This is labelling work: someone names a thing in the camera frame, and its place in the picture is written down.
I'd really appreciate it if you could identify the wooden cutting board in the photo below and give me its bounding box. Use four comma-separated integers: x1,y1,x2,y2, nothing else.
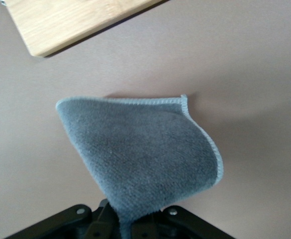
0,0,172,58

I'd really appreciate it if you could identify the grey and red cloth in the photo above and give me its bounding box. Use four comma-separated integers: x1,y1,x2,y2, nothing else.
55,94,224,239

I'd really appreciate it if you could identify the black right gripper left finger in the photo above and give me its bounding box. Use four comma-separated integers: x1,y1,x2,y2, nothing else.
10,199,122,239

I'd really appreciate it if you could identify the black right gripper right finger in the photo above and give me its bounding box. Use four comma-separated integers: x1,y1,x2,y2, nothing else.
130,206,235,239

